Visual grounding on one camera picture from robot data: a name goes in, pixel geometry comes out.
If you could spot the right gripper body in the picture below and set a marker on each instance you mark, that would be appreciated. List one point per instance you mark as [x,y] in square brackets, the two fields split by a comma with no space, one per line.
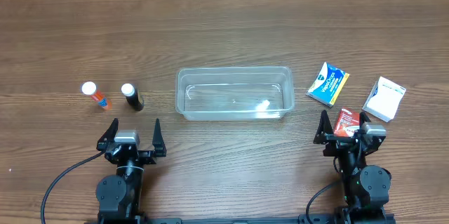
[337,140]

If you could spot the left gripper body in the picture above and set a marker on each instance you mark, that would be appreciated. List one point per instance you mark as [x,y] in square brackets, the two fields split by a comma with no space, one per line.
[141,152]

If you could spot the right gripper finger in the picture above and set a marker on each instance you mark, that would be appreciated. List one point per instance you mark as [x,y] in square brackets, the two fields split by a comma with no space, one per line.
[364,120]
[324,129]

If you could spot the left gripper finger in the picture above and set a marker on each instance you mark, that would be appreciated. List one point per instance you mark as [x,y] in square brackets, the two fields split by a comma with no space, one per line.
[157,140]
[110,133]

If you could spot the red box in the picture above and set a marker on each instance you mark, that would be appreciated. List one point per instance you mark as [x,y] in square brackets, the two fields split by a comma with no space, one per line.
[347,123]

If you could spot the white box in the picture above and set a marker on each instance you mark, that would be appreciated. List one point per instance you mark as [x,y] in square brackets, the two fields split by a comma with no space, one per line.
[384,99]

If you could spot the blue VapoDrops box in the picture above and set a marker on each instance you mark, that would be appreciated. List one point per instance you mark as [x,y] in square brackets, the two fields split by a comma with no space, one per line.
[328,84]

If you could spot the black bottle white cap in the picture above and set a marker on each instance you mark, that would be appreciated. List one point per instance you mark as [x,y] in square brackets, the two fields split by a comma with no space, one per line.
[133,98]

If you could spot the orange tube white cap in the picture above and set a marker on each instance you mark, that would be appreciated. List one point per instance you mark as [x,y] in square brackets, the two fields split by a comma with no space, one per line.
[89,88]

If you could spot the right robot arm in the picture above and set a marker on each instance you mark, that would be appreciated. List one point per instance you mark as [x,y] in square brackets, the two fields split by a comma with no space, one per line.
[366,187]

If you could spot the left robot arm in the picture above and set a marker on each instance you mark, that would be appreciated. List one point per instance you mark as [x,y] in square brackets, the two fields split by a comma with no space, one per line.
[119,194]

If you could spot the clear plastic container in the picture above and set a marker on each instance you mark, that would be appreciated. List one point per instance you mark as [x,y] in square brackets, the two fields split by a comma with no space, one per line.
[234,93]

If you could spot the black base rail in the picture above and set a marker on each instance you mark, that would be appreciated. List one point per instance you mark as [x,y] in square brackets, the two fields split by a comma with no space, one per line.
[301,219]

